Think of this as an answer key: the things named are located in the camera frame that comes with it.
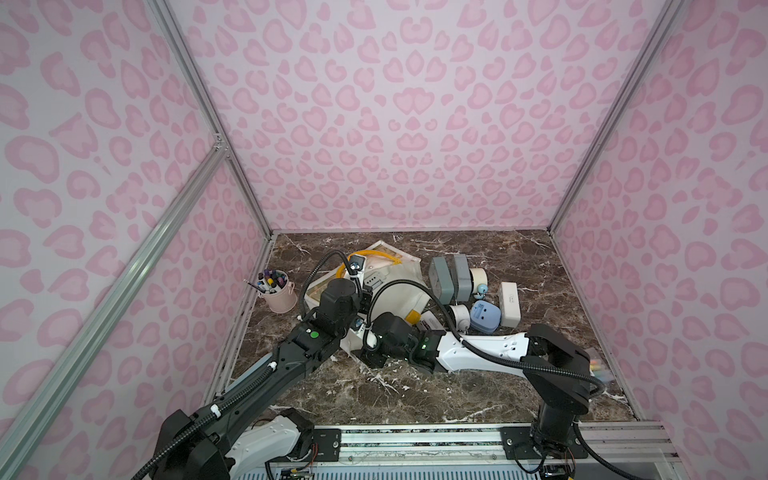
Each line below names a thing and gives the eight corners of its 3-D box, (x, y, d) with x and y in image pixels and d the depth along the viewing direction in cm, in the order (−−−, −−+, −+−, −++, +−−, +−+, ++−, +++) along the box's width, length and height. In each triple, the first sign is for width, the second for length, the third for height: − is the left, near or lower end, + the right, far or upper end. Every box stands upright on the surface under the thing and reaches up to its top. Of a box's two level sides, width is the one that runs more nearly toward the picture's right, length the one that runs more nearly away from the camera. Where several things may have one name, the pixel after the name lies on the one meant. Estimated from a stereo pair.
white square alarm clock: (498, 326, 95) (504, 315, 90) (497, 292, 103) (502, 280, 98) (514, 328, 95) (521, 317, 89) (511, 294, 103) (517, 282, 98)
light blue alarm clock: (470, 330, 94) (472, 325, 91) (470, 304, 100) (472, 299, 97) (499, 335, 93) (502, 330, 90) (497, 308, 99) (500, 303, 96)
